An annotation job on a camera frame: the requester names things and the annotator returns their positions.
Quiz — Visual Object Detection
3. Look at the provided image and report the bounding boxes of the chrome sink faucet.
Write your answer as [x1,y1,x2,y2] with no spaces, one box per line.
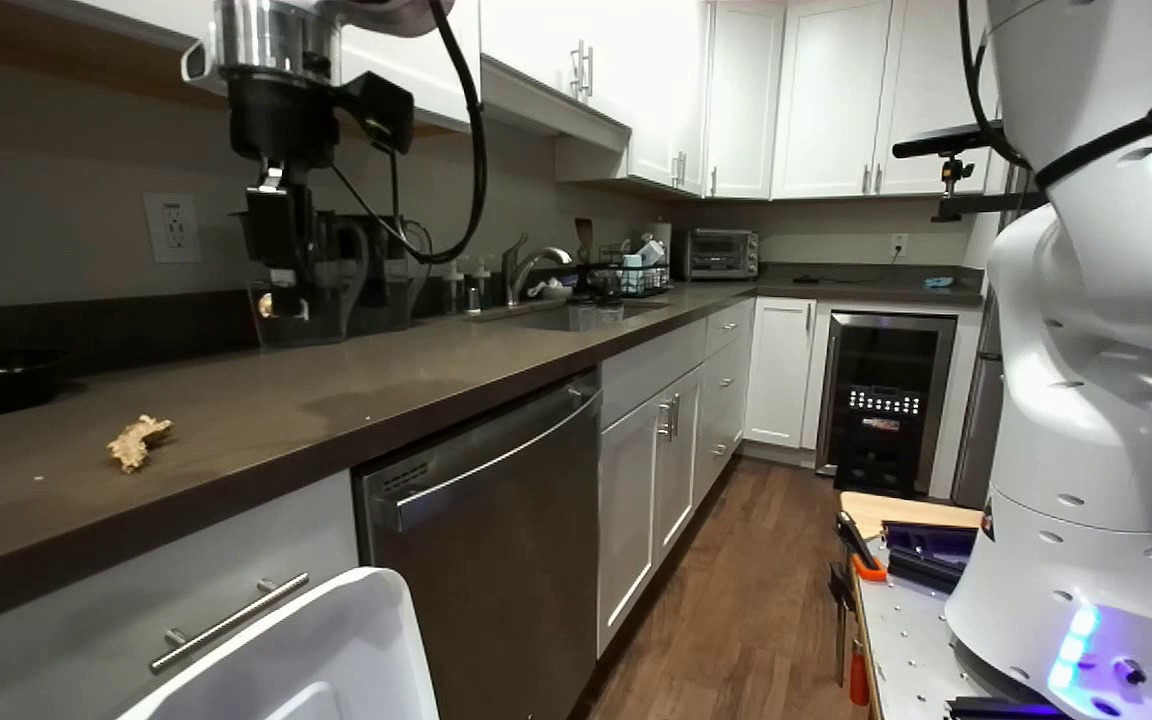
[499,235,577,311]

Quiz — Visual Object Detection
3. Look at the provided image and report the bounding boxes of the white plastic bin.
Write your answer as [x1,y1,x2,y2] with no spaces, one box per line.
[114,562,442,720]

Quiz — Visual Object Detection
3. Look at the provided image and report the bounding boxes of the black box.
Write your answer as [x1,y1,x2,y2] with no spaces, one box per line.
[880,514,984,598]

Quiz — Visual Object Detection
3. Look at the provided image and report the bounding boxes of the grey drawer front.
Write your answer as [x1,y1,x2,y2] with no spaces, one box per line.
[0,469,363,720]

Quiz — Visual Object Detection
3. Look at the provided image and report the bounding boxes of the stainless steel dishwasher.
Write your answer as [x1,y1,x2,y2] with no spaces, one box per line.
[351,366,604,720]

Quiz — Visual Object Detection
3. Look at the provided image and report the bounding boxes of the silver toaster oven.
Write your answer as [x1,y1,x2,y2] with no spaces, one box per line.
[679,224,764,283]

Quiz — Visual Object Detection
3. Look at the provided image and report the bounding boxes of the steel pots on counter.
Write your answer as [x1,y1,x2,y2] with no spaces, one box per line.
[604,224,676,299]

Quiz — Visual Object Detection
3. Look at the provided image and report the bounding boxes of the white lower cabinet door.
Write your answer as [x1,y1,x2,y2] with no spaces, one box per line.
[745,290,823,453]

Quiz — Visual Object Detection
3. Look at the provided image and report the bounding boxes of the white corner upper cabinets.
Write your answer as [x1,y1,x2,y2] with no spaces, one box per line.
[477,0,1023,204]

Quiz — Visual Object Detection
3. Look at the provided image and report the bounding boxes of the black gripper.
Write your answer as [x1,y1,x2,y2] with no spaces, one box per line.
[224,63,343,317]

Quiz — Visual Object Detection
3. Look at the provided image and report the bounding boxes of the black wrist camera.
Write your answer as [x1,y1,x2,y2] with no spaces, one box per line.
[338,68,420,155]

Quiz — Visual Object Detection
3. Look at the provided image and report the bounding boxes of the black wine cooler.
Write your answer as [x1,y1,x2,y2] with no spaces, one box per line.
[813,302,958,501]

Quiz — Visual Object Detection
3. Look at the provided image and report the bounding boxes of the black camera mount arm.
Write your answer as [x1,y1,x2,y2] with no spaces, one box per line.
[890,116,1053,224]

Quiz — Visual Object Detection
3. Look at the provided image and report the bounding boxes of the wide white upper cabinet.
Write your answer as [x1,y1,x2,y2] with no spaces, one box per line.
[0,0,483,145]

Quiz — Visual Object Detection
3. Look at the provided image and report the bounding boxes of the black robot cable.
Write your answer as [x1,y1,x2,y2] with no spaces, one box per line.
[324,0,492,268]

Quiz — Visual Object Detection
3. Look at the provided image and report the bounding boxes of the silver drawer bar handle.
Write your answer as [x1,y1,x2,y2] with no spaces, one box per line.
[147,571,315,677]

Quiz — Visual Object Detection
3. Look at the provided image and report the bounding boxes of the wooden board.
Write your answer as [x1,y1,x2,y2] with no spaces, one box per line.
[836,487,988,545]

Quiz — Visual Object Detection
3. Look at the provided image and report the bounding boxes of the white lower cabinet run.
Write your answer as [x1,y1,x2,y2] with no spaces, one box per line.
[592,299,760,659]

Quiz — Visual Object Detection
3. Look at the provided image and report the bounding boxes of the brown crumpled paper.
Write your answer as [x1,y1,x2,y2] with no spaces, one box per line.
[104,410,175,479]

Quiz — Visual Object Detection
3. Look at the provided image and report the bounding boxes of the orange handled tool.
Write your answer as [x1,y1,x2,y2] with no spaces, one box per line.
[827,506,894,712]

